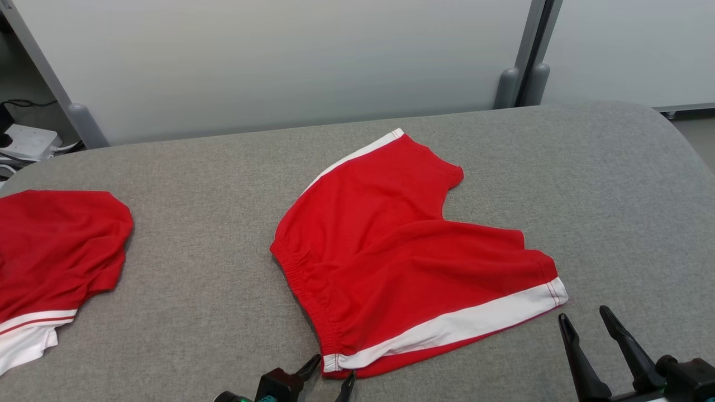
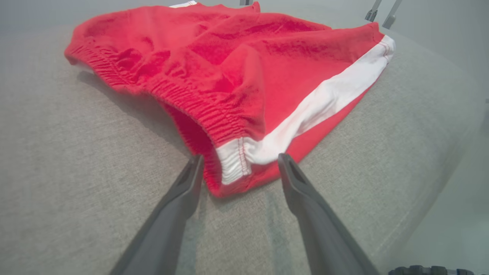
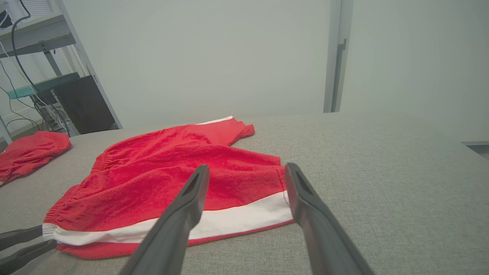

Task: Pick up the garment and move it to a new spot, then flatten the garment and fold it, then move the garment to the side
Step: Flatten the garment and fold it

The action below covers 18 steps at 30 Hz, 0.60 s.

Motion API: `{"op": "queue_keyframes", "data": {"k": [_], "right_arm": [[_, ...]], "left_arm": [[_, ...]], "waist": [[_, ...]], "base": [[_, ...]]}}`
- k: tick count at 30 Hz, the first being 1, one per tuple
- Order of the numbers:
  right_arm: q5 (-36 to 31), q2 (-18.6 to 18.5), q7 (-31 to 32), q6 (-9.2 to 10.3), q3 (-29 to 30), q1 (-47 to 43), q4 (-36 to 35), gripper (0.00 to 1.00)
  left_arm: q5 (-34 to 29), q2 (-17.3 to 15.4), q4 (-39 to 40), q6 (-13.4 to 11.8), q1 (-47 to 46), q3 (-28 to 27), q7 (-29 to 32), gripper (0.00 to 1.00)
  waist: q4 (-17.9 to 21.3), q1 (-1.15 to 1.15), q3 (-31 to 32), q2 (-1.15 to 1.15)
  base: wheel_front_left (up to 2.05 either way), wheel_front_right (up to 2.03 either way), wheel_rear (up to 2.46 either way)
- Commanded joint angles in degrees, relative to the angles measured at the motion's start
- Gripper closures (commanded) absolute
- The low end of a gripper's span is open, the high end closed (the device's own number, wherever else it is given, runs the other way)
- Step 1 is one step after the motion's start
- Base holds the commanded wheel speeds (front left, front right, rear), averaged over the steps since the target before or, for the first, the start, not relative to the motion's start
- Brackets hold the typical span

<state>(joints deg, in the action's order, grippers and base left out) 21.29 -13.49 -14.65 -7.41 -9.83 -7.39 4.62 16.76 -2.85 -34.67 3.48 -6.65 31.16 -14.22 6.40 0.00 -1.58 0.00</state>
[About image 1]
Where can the white power strip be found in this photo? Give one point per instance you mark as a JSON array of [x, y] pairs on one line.
[[31, 142]]

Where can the red shorts white stripes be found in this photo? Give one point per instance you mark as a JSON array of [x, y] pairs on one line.
[[391, 251]]

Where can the red jersey shirt white sleeves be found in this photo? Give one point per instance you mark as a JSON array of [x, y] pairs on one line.
[[56, 251]]

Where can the grey metal stand leg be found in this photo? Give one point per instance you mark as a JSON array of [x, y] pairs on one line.
[[279, 61]]

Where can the grey metal frame with casters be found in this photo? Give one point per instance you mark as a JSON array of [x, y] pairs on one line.
[[631, 50]]

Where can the grey partition foot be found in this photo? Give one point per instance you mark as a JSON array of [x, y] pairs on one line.
[[506, 89], [536, 84], [88, 127]]

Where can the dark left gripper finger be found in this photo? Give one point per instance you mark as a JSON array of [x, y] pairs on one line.
[[310, 368], [346, 391]]

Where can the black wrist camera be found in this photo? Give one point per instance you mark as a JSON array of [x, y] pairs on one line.
[[276, 386], [690, 379]]

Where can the black plug adapter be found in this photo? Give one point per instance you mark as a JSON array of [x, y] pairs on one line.
[[5, 125]]

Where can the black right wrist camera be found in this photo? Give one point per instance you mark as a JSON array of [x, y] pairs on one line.
[[690, 379]]

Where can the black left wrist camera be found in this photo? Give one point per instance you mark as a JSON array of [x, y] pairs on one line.
[[276, 386]]

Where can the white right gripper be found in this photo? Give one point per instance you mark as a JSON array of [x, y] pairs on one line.
[[637, 397]]

